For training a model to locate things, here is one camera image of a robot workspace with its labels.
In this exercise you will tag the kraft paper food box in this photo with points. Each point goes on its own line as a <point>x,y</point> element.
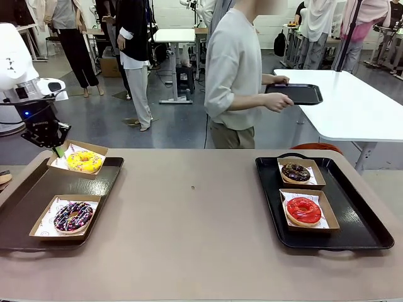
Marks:
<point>315,229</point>
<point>302,187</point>
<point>56,237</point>
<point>82,176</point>

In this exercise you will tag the black backpack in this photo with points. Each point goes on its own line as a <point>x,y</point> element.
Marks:
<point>279,44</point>

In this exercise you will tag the chocolate glazed donut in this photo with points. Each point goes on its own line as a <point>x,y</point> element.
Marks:
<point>288,176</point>

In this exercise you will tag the white standing desk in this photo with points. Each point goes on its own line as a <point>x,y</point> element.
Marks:
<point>388,29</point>

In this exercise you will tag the red glazed donut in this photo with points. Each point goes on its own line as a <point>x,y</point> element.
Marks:
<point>292,217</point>

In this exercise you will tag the mannequin in pink jacket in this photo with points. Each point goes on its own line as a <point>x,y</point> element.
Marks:
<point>374,12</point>

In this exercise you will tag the person's right hand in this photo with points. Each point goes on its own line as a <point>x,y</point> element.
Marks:
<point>277,103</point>

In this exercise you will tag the person's right forearm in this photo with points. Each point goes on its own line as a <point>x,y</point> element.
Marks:
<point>248,101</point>

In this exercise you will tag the yellow sprinkled donut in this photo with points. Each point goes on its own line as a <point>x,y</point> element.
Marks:
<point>74,163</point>

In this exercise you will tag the large white table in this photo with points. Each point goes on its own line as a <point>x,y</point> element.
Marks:
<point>346,104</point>

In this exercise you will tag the black stand pole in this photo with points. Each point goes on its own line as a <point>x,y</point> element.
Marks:
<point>348,37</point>

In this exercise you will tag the mannequin with black trousers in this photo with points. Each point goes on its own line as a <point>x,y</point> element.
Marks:
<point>75,47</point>

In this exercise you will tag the purple sprinkled donut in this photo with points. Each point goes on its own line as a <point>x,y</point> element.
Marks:
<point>63,220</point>

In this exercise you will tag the person in beige sweater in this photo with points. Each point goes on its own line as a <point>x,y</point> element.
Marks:
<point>230,63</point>

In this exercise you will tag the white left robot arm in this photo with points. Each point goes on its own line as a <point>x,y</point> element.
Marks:
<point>12,63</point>

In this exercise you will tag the black plastic stool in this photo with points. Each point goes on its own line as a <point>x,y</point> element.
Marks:
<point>184,75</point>

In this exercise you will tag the tan and black object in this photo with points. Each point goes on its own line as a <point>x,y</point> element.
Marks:
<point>3,178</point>

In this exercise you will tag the small black serving tray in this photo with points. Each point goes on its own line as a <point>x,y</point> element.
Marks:
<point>302,94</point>

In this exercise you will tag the person's left forearm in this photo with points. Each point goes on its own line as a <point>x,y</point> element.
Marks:
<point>267,79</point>

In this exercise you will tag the person's left hand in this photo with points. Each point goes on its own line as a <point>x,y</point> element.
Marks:
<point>281,79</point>

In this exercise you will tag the orange stool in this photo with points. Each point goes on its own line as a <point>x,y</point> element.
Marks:
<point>318,147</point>

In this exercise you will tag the white height-adjustable desk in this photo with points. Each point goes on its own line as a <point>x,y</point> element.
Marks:
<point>174,34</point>

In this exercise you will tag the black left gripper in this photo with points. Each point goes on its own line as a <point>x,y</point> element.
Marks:
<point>39,119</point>

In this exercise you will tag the gold mannequin base plate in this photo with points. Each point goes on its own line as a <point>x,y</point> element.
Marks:
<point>130,122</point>

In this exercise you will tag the mannequin in light grey clothes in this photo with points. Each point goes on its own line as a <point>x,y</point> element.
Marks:
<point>315,25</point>

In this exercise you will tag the white cylindrical appliance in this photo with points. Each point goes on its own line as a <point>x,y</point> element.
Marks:
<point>9,129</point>

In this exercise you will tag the cardboard box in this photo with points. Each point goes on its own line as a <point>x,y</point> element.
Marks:
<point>110,67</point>

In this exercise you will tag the white printed paper liner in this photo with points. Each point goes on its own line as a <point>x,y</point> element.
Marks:
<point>60,162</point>
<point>325,222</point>
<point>47,225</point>
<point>313,180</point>

